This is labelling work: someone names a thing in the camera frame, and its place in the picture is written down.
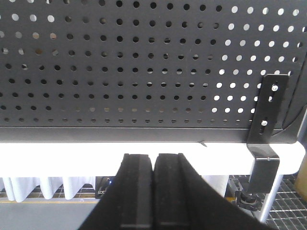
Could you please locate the right black clamp bracket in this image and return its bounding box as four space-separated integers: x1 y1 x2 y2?
235 74 289 211

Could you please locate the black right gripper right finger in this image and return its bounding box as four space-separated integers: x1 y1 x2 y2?
153 153 269 230

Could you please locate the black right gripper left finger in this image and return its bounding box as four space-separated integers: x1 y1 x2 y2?
79 154 153 230

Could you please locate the black perforated pegboard panel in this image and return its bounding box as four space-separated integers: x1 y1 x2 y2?
0 0 307 143

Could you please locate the metal floor grating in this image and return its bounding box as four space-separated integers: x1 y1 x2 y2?
225 174 307 230

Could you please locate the white standing desk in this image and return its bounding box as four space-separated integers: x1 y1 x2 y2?
0 140 307 199

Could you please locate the brown cardboard box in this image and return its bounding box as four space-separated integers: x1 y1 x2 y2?
295 154 307 201

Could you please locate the grey curtain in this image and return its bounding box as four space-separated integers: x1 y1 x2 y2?
0 176 95 203

